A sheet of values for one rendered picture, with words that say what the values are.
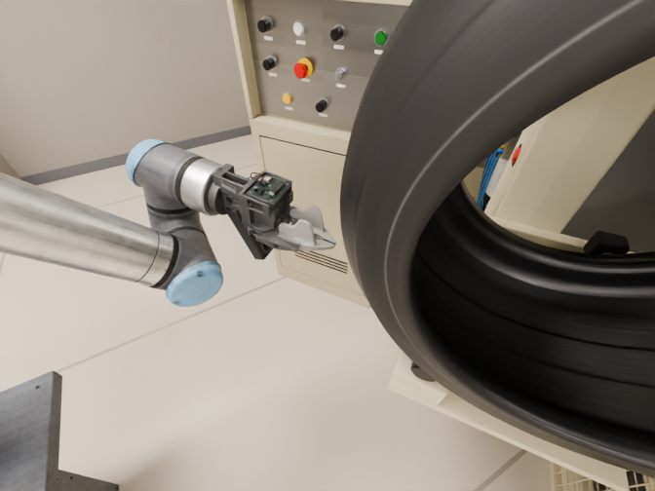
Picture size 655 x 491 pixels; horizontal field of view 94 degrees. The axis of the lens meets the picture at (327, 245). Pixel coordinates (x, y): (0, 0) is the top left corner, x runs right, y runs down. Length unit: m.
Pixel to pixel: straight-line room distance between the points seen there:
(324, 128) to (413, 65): 0.91
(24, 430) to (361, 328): 1.18
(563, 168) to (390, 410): 1.10
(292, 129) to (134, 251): 0.76
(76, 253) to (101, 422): 1.26
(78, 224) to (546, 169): 0.72
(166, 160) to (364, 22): 0.64
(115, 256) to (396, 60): 0.41
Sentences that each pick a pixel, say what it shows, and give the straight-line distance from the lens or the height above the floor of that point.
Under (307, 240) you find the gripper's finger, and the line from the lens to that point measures 0.48.
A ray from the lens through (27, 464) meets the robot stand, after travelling 1.01.
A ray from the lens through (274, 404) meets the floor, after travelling 1.46.
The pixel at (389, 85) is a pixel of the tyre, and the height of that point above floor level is 1.31.
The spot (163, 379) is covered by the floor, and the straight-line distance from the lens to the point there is 1.64.
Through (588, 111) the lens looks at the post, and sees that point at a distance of 0.65.
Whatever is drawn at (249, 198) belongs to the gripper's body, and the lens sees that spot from 0.47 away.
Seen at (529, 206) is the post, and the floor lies 1.00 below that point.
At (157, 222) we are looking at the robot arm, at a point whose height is 1.00.
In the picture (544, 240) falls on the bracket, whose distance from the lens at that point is 0.75.
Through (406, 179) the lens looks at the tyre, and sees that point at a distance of 0.23.
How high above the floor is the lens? 1.38
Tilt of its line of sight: 46 degrees down
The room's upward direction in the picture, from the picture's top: straight up
